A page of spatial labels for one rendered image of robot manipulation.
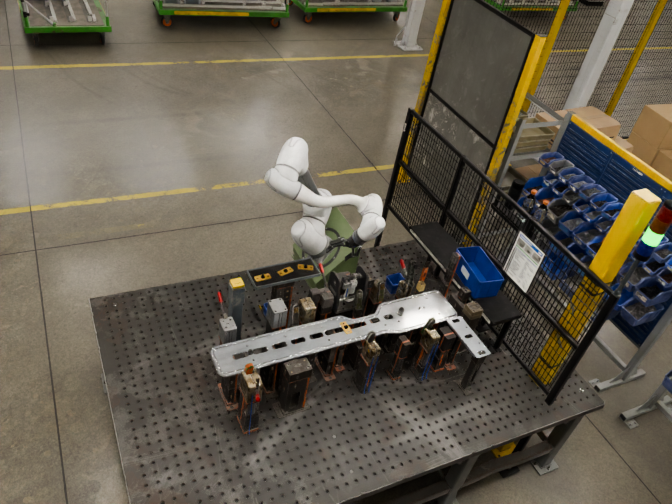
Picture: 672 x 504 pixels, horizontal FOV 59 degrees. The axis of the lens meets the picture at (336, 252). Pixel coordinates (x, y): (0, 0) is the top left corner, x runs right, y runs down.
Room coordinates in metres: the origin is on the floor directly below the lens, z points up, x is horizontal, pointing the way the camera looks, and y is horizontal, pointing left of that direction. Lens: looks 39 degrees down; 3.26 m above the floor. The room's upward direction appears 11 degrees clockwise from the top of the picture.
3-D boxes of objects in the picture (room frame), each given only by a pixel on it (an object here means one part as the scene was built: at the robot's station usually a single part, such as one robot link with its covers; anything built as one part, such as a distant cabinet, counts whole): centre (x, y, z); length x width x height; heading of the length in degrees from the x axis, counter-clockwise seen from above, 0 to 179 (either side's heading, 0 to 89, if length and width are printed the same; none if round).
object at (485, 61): (4.89, -0.84, 1.00); 1.34 x 0.14 x 2.00; 32
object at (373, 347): (2.05, -0.27, 0.87); 0.12 x 0.09 x 0.35; 33
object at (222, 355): (2.15, -0.12, 1.00); 1.38 x 0.22 x 0.02; 123
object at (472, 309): (2.46, -0.82, 0.88); 0.08 x 0.08 x 0.36; 33
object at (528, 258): (2.64, -1.04, 1.30); 0.23 x 0.02 x 0.31; 33
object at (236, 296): (2.18, 0.46, 0.92); 0.08 x 0.08 x 0.44; 33
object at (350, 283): (2.39, -0.10, 0.94); 0.18 x 0.13 x 0.49; 123
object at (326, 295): (2.31, 0.01, 0.89); 0.13 x 0.11 x 0.38; 33
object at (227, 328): (1.98, 0.46, 0.88); 0.11 x 0.10 x 0.36; 33
